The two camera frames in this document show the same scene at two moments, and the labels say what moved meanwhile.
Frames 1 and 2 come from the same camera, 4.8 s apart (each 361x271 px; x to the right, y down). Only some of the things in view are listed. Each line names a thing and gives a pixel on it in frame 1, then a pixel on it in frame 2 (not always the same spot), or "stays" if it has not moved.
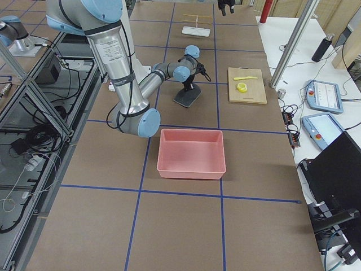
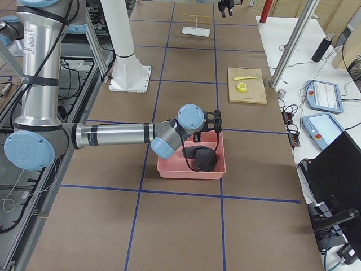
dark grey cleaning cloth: x=188 y=95 → x=205 y=158
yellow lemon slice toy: x=242 y=87 stays
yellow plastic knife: x=236 y=78 stays
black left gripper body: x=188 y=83 → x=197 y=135
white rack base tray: x=203 y=32 stays
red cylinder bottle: x=265 y=11 stays
